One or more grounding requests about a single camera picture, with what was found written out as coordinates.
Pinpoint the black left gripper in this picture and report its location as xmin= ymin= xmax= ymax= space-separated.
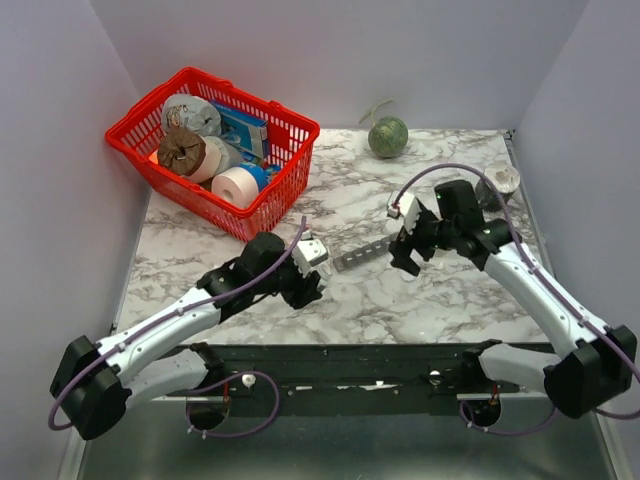
xmin=253 ymin=245 xmax=323 ymax=311

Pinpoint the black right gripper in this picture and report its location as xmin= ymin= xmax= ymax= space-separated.
xmin=388 ymin=202 xmax=459 ymax=276

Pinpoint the grey weekly pill organizer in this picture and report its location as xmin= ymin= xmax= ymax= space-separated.
xmin=333 ymin=236 xmax=393 ymax=273

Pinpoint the grey bottle white cap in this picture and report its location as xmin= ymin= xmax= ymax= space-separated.
xmin=316 ymin=263 xmax=333 ymax=291

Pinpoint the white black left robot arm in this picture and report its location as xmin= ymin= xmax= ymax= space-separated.
xmin=48 ymin=230 xmax=331 ymax=440

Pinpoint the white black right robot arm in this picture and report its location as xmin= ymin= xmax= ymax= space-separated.
xmin=387 ymin=180 xmax=637 ymax=419

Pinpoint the green netted melon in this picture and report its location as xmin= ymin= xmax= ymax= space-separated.
xmin=359 ymin=99 xmax=409 ymax=159

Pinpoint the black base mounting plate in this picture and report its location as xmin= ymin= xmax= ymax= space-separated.
xmin=187 ymin=342 xmax=518 ymax=418

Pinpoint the white toilet roll blue wrap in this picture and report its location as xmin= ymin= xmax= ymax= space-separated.
xmin=211 ymin=162 xmax=269 ymax=209

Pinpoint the blue white cardboard box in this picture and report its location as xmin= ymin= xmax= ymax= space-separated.
xmin=212 ymin=101 xmax=269 ymax=159

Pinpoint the brown wrapped toilet roll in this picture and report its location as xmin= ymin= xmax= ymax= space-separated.
xmin=156 ymin=127 xmax=222 ymax=183

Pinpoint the grey wrapped toilet roll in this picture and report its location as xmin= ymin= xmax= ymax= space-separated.
xmin=161 ymin=94 xmax=222 ymax=137

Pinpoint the red plastic shopping basket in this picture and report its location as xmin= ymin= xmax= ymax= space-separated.
xmin=105 ymin=67 xmax=320 ymax=241

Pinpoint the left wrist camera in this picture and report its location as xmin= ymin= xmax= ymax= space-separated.
xmin=291 ymin=229 xmax=329 ymax=277

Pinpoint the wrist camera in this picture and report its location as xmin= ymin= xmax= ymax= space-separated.
xmin=386 ymin=191 xmax=421 ymax=235
xmin=291 ymin=229 xmax=329 ymax=277

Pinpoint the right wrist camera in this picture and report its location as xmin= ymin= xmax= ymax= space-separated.
xmin=386 ymin=191 xmax=421 ymax=235

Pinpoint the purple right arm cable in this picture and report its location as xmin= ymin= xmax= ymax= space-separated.
xmin=389 ymin=163 xmax=640 ymax=437

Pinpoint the aluminium rail frame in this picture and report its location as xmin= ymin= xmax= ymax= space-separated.
xmin=57 ymin=384 xmax=631 ymax=480

